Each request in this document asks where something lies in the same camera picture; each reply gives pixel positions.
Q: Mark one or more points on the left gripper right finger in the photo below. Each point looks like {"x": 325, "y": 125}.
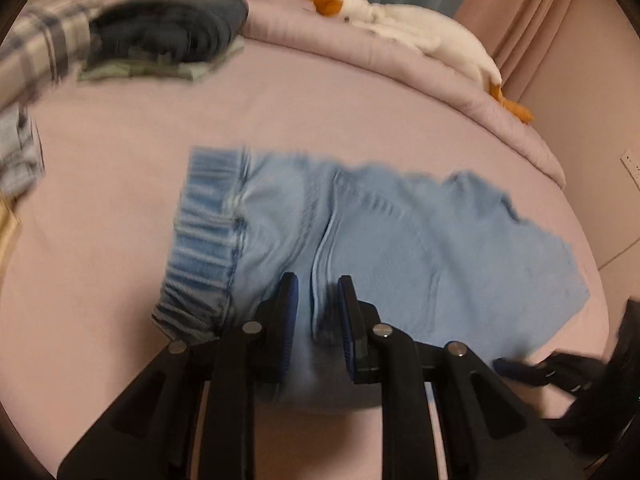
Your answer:
{"x": 445, "y": 414}

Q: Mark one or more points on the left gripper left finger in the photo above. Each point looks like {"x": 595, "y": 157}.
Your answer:
{"x": 190, "y": 414}

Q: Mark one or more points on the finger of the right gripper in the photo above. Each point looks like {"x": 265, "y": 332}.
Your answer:
{"x": 535, "y": 375}

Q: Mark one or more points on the light blue denim pants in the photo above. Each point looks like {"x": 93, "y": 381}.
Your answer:
{"x": 440, "y": 260}

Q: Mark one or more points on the yellow cloth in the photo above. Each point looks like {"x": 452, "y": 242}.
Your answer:
{"x": 10, "y": 229}

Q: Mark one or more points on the crumpled blue-grey cloth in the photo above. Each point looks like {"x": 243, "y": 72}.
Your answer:
{"x": 22, "y": 163}

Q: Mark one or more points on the white goose plush toy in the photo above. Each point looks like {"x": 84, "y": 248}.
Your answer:
{"x": 431, "y": 33}

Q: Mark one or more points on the light green folded garment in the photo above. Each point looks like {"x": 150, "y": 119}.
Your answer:
{"x": 127, "y": 69}

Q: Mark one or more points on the plaid pillow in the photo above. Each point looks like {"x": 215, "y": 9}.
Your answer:
{"x": 44, "y": 43}

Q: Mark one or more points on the dark blue folded jeans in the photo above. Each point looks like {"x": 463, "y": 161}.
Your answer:
{"x": 166, "y": 31}

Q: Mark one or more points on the pink quilted comforter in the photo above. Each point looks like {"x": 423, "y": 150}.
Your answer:
{"x": 291, "y": 24}

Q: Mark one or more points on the white wall socket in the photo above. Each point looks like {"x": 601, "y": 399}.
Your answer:
{"x": 632, "y": 165}

